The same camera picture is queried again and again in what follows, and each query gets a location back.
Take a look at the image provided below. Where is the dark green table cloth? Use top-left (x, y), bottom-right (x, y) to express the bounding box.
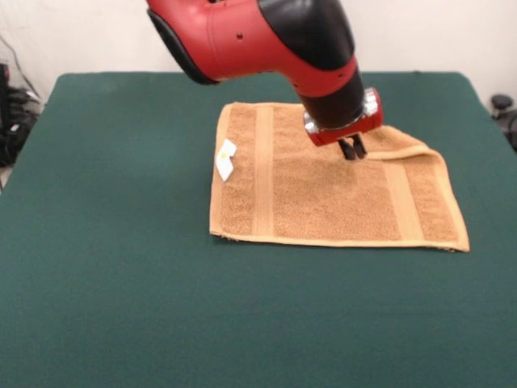
top-left (0, 71), bottom-right (517, 388)

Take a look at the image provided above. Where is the tan terry towel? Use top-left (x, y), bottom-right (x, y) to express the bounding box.
top-left (208, 102), bottom-right (471, 254)

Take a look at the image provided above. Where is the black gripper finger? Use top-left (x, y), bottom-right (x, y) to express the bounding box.
top-left (351, 133), bottom-right (368, 158)
top-left (338, 137), bottom-right (357, 162)

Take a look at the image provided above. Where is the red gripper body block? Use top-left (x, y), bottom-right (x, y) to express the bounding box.
top-left (309, 89), bottom-right (385, 147)

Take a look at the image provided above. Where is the dark grey stand base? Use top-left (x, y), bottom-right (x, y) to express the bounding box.
top-left (0, 62), bottom-right (41, 167)
top-left (490, 94), bottom-right (517, 154)

